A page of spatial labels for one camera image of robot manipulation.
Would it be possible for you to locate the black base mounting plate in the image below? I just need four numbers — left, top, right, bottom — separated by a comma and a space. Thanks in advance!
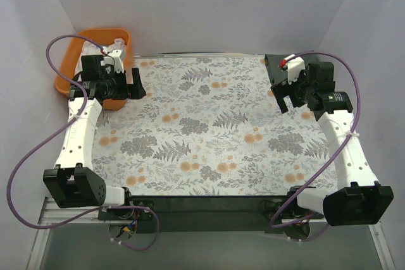
97, 194, 324, 235

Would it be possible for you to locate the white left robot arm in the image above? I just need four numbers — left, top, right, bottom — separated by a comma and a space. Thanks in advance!
43, 50, 146, 219

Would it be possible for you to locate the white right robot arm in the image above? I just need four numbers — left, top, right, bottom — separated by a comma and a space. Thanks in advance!
265, 58, 394, 226

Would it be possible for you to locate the white t shirt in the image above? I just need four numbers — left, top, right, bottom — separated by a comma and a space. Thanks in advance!
74, 38, 134, 75

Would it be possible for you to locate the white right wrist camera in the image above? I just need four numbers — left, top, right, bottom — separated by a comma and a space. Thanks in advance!
279, 54, 305, 84

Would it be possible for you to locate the floral patterned table mat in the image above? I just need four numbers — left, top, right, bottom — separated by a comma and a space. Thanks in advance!
92, 56, 329, 195

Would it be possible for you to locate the orange plastic basket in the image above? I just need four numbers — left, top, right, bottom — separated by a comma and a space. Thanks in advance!
55, 28, 142, 111

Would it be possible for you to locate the folded dark green t shirt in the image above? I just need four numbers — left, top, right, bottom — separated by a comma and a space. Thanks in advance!
265, 54, 290, 93

